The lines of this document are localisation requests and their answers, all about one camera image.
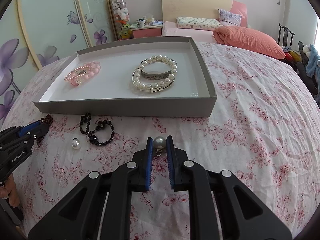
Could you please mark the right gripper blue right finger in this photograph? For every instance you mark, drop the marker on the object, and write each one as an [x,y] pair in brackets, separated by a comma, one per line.
[170,148]

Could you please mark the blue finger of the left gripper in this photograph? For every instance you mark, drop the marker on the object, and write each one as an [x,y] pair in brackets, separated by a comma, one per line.
[27,127]
[37,133]

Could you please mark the floral pink bedsheet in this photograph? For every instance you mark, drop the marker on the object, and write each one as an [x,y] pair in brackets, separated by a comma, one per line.
[264,128]

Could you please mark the left human hand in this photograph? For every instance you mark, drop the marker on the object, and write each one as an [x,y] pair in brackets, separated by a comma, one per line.
[9,190]

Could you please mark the plush toy display tube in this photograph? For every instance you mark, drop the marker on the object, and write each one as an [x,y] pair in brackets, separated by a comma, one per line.
[121,18]

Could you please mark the dark wooden chair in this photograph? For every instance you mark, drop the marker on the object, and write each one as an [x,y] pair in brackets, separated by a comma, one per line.
[285,36]

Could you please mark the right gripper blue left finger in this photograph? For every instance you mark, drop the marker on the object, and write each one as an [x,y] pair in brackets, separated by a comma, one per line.
[148,162]

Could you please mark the grey cardboard tray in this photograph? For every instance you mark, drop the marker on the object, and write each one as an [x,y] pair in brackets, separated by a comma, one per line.
[111,92]

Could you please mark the floral sliding wardrobe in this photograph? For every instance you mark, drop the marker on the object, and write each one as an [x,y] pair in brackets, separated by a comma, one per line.
[36,33]

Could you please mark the grey office chair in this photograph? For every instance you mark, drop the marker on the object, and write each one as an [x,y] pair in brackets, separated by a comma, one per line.
[310,82]

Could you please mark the white mug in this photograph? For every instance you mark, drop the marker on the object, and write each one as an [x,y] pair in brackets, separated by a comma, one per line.
[141,23]

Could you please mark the beige pink headboard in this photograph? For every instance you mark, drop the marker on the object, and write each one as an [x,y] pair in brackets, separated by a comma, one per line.
[171,9]

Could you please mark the blue plush robe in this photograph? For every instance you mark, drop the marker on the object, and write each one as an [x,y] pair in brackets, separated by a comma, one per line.
[312,68]

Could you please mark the pearl earring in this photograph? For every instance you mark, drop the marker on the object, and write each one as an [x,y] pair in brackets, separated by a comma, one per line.
[76,144]

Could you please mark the floral white pillow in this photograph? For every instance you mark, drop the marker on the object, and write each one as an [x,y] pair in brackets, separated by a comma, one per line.
[197,23]

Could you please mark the pink mattress sheet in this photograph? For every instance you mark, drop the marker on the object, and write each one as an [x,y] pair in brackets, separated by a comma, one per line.
[171,29]

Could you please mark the orange folded quilt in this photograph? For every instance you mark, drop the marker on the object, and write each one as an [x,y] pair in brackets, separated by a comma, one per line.
[248,39]

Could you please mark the purple patterned pillow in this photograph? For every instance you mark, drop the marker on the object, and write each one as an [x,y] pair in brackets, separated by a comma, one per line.
[227,18]

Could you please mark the silver engraved cuff bangle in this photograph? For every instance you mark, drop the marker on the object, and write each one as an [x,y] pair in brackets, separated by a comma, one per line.
[154,71]

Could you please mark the thin silver bangle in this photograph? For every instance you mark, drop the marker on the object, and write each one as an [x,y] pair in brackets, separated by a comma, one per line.
[152,86]

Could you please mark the pink white nightstand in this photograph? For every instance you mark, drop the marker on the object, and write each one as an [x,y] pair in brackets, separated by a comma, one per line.
[146,31]

